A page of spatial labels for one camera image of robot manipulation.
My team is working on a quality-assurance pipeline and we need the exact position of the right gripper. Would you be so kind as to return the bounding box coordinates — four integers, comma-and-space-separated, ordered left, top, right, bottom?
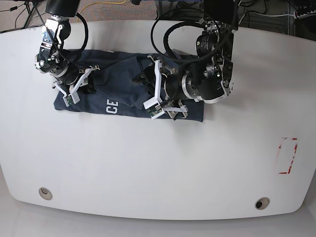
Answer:
58, 69, 96, 94

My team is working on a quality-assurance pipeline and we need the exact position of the yellow cable on floor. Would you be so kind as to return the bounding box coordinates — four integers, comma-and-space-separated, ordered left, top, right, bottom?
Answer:
77, 0, 128, 23

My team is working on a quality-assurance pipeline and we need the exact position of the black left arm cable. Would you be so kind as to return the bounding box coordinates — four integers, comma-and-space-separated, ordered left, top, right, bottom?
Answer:
151, 0, 237, 67

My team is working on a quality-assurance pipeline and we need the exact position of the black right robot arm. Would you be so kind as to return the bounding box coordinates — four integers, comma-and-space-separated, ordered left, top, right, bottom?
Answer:
35, 0, 99, 95

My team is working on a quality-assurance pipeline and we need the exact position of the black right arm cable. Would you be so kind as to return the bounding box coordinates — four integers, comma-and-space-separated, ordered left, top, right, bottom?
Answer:
32, 0, 89, 72

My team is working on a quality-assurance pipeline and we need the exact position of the aluminium frame stand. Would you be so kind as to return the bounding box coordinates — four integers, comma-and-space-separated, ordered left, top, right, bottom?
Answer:
155, 0, 178, 20

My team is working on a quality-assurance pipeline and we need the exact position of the red tape rectangle marking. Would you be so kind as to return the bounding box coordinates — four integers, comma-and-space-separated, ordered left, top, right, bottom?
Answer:
277, 137, 298, 174

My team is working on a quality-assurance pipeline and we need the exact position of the right table cable grommet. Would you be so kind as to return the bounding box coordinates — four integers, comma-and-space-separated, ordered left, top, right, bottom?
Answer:
255, 197, 270, 210

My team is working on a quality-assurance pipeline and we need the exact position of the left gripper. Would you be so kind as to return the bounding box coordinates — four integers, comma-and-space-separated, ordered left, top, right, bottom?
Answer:
132, 65, 184, 100

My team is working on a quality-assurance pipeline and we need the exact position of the left table cable grommet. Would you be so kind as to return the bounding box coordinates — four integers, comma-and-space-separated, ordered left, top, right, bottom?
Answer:
39, 188, 53, 200

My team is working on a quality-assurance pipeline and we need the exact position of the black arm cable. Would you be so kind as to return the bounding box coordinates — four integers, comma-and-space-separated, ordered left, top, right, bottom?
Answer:
151, 0, 237, 67
32, 0, 89, 72

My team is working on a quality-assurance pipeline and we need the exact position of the dark blue t-shirt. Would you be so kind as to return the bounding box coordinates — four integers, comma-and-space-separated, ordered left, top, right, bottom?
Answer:
54, 49, 205, 123

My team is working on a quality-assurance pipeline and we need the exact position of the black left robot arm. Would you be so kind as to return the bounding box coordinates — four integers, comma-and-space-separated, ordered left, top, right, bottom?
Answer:
155, 0, 239, 106

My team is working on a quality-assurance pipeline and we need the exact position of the table cable grommet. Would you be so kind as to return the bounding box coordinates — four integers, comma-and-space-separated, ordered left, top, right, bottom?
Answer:
39, 188, 53, 200
255, 197, 270, 210

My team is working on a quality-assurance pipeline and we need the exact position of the black tripod leg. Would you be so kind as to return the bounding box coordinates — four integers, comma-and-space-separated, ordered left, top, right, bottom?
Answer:
22, 1, 38, 29

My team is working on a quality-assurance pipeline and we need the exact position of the white power strip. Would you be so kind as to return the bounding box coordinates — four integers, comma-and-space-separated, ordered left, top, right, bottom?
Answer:
294, 4, 316, 19

